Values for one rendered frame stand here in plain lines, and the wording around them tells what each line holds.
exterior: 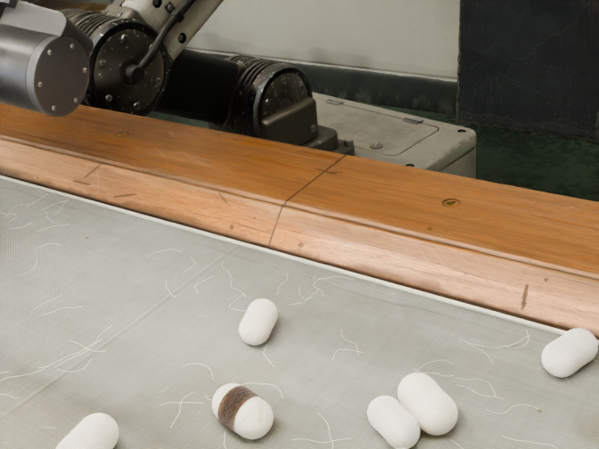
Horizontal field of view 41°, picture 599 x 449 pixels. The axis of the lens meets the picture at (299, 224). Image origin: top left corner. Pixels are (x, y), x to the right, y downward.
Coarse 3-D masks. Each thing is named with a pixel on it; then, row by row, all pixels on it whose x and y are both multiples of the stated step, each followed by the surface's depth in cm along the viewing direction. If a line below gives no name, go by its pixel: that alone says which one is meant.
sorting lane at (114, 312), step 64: (0, 192) 69; (0, 256) 59; (64, 256) 58; (128, 256) 58; (192, 256) 57; (256, 256) 56; (0, 320) 52; (64, 320) 51; (128, 320) 51; (192, 320) 50; (320, 320) 49; (384, 320) 48; (448, 320) 48; (512, 320) 47; (0, 384) 46; (64, 384) 46; (128, 384) 45; (192, 384) 45; (256, 384) 44; (320, 384) 44; (384, 384) 43; (448, 384) 43; (512, 384) 42; (576, 384) 42; (0, 448) 42; (128, 448) 41; (192, 448) 40; (256, 448) 40; (320, 448) 40; (384, 448) 39; (448, 448) 39; (512, 448) 38; (576, 448) 38
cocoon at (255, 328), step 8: (256, 304) 48; (264, 304) 48; (272, 304) 48; (248, 312) 47; (256, 312) 47; (264, 312) 47; (272, 312) 47; (248, 320) 46; (256, 320) 46; (264, 320) 46; (272, 320) 47; (240, 328) 47; (248, 328) 46; (256, 328) 46; (264, 328) 46; (272, 328) 47; (248, 336) 46; (256, 336) 46; (264, 336) 46; (256, 344) 47
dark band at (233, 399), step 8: (232, 392) 41; (240, 392) 41; (248, 392) 41; (224, 400) 40; (232, 400) 40; (240, 400) 40; (224, 408) 40; (232, 408) 40; (224, 416) 40; (232, 416) 40; (224, 424) 41; (232, 424) 40
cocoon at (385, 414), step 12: (384, 396) 40; (372, 408) 40; (384, 408) 39; (396, 408) 39; (372, 420) 39; (384, 420) 39; (396, 420) 38; (408, 420) 38; (384, 432) 39; (396, 432) 38; (408, 432) 38; (396, 444) 38; (408, 444) 38
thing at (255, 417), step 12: (228, 384) 41; (216, 396) 41; (216, 408) 41; (240, 408) 40; (252, 408) 40; (264, 408) 40; (240, 420) 40; (252, 420) 39; (264, 420) 40; (240, 432) 40; (252, 432) 40; (264, 432) 40
